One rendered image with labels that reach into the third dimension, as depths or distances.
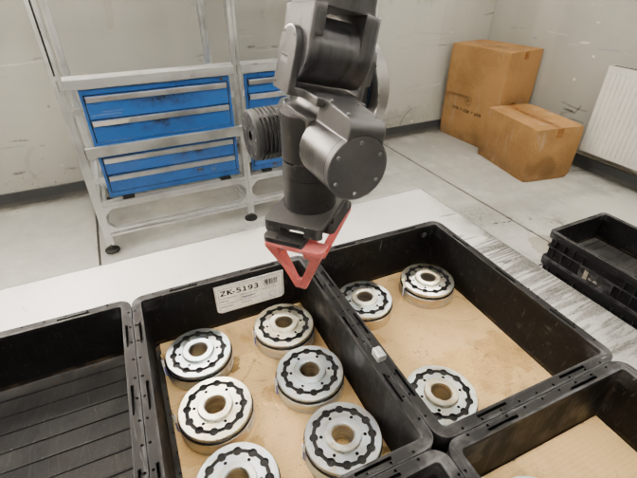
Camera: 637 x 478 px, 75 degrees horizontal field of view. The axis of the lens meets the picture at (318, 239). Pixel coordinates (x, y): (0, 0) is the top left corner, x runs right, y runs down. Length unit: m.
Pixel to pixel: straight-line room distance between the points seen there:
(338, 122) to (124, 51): 2.87
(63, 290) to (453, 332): 0.92
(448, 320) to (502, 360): 0.11
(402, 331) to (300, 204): 0.40
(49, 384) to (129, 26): 2.62
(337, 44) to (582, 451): 0.60
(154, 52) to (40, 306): 2.28
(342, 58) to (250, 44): 2.93
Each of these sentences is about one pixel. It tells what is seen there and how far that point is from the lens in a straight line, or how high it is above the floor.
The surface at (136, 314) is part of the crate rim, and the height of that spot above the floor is 0.93.
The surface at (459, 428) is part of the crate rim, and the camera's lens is 0.55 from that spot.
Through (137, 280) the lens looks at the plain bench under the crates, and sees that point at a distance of 1.17.
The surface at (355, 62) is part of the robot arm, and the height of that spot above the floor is 1.30.
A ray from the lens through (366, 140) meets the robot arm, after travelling 0.35.
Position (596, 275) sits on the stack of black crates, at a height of 0.53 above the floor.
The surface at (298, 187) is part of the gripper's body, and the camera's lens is 0.43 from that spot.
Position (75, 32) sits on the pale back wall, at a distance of 3.16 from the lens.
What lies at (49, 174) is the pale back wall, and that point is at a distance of 3.39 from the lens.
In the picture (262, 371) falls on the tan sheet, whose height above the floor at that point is 0.83.
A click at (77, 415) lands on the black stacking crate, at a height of 0.83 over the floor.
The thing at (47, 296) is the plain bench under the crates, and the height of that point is 0.70.
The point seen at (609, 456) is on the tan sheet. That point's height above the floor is 0.83.
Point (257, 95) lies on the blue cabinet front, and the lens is 2.46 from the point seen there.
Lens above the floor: 1.38
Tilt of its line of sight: 34 degrees down
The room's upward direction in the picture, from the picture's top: straight up
